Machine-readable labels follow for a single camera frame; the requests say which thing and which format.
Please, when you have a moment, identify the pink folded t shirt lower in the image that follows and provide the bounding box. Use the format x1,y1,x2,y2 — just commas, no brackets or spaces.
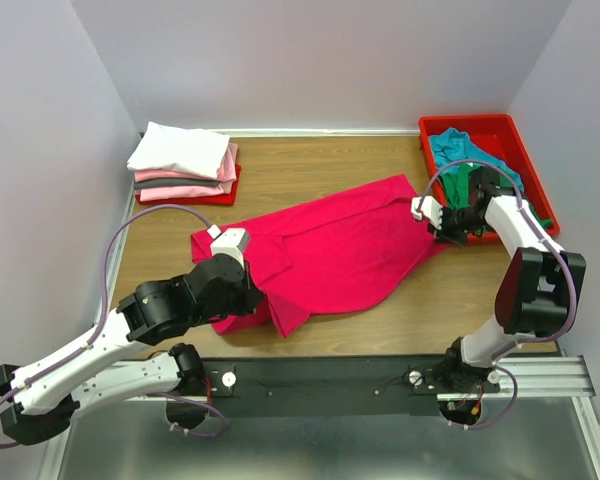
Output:
135,181,234,202

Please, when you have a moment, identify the blue t shirt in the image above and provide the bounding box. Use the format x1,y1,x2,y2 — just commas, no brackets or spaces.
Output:
428,127,524,192

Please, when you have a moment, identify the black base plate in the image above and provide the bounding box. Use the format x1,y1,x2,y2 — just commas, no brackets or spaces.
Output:
165,354,501,420

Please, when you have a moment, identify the white folded t shirt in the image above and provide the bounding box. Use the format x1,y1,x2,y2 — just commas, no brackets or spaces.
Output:
126,121,230,179

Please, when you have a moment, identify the magenta t shirt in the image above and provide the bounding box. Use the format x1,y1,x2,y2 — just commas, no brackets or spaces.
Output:
213,175,444,338

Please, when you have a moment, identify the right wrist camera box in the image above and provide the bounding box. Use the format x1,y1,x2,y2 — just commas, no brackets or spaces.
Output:
411,196,443,229

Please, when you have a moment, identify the red plastic bin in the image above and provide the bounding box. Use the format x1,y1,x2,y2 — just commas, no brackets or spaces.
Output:
418,113,561,237

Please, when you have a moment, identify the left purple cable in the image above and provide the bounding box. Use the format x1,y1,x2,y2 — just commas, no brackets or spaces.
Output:
0,203,228,449

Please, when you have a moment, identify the aluminium frame rail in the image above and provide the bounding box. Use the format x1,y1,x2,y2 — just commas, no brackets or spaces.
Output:
59,355,596,402

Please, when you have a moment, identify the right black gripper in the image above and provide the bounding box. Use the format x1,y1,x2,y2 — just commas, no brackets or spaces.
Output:
426,205,489,247

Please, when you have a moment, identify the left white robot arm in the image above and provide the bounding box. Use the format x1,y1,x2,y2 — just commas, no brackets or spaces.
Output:
0,254,263,446

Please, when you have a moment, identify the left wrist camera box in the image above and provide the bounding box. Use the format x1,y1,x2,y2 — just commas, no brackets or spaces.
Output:
208,225,250,265

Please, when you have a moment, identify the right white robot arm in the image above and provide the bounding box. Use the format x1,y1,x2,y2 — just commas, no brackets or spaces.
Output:
409,160,586,393

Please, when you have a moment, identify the grey folded t shirt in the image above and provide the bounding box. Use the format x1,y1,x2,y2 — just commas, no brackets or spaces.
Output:
134,177,220,190

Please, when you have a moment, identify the red folded t shirt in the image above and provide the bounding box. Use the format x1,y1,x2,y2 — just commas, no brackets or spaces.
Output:
133,164,242,206

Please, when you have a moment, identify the green t shirt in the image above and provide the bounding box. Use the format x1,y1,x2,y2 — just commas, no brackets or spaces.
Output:
435,164,554,235

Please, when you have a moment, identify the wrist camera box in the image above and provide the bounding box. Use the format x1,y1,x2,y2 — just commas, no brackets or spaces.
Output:
411,196,443,229
208,225,250,265

